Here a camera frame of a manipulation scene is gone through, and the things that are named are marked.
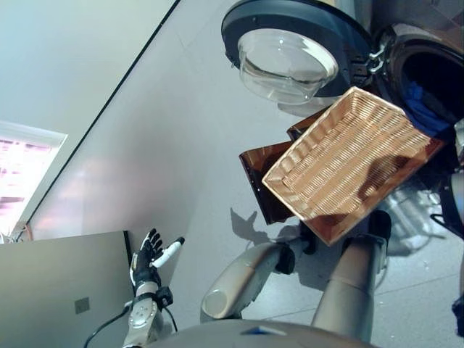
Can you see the blue garment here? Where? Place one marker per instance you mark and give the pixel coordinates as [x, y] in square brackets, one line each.
[427, 116]

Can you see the dark grey washing machine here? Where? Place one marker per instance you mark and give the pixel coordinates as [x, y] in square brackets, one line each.
[398, 43]

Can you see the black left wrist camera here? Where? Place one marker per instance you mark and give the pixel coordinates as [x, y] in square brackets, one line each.
[165, 296]

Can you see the white framed glass panel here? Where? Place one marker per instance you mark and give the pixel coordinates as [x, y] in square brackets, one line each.
[25, 170]

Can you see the round glass washer door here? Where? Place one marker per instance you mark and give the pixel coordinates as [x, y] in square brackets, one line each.
[344, 36]

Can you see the silver robot right leg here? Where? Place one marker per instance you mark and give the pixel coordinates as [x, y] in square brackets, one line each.
[348, 282]

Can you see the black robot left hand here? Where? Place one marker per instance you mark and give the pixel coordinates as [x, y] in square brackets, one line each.
[145, 261]

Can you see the brown acrylic stand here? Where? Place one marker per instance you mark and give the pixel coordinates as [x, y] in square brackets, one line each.
[261, 170]

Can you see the rectangular wicker basket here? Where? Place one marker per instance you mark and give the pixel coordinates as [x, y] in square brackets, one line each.
[344, 163]

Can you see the silver robot torso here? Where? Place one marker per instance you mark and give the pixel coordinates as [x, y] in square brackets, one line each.
[253, 337]

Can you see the grey cabinet panel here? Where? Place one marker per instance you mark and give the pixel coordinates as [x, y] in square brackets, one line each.
[54, 290]

